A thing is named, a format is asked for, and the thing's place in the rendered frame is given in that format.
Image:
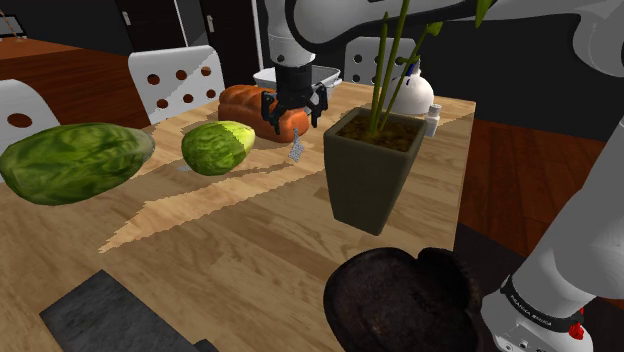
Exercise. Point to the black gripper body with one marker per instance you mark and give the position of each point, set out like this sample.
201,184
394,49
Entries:
294,83

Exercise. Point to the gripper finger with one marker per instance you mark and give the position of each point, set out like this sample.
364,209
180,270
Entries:
318,100
269,108

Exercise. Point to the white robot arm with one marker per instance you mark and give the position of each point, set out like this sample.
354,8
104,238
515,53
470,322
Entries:
575,263

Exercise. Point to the brown bread loaf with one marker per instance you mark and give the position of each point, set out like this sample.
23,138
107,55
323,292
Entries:
241,105

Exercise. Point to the small grey patterned utensil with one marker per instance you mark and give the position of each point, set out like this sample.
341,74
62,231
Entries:
296,151

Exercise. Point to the white chair with round holes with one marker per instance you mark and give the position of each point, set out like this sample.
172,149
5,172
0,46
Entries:
363,53
24,105
175,92

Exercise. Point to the small green lettuce head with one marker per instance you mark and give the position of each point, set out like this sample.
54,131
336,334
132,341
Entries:
214,148

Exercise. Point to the round white bottle blue cap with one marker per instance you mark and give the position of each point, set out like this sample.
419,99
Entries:
414,92

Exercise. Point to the green plant in olive pot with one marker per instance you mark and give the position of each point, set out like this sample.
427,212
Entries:
365,185

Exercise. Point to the small white shaker bottle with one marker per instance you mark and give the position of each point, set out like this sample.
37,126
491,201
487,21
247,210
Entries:
433,122

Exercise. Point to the light wooden table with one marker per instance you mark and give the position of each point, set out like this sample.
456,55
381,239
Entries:
244,234

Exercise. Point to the large green lettuce head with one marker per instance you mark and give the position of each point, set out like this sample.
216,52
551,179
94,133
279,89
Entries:
73,163

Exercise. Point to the dark grey flat board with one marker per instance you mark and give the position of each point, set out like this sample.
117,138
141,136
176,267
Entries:
112,317

